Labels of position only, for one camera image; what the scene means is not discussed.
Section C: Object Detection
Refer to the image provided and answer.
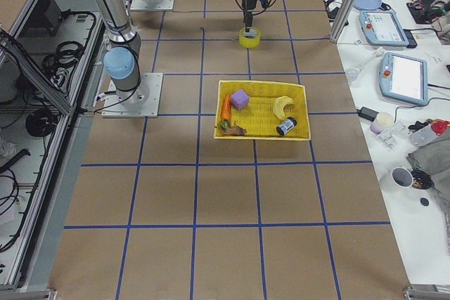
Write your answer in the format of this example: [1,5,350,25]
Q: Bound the clear tape roll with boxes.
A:
[238,27,261,48]

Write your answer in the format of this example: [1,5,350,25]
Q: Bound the purple foam cube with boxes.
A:
[231,89,250,110]

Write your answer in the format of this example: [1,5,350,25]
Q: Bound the yellow banana toy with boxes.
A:
[273,96,294,120]

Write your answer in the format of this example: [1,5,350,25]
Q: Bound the yellow woven basket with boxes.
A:
[214,80,311,141]

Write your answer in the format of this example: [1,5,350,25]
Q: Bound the orange carrot toy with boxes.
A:
[219,93,231,131]

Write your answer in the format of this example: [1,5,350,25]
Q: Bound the blue plate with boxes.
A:
[353,0,383,11]

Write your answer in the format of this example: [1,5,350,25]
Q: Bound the brown animal figurine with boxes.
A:
[222,125,247,136]

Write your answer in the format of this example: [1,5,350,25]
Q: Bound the black silver can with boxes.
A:
[276,117,297,136]

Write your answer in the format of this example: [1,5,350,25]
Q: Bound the white light bulb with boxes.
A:
[345,56,377,84]

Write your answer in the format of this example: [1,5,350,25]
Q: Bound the upper teach pendant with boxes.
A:
[359,11,409,47]

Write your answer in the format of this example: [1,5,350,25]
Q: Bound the teach pendant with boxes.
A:
[378,52,428,106]
[359,11,409,47]

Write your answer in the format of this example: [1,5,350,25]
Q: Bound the black power adapter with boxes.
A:
[356,107,378,122]

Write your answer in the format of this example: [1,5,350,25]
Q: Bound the lower teach pendant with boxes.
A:
[378,52,428,106]

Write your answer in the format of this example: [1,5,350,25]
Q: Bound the purple white cup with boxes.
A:
[370,112,394,134]

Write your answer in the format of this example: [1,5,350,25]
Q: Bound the white mug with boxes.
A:
[379,167,413,193]

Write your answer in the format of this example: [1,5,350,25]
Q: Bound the grey cloth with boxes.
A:
[406,139,449,222]

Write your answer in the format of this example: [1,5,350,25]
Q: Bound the black bowl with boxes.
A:
[411,169,434,190]

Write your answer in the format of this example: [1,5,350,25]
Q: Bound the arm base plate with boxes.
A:
[131,0,174,12]
[101,72,163,118]

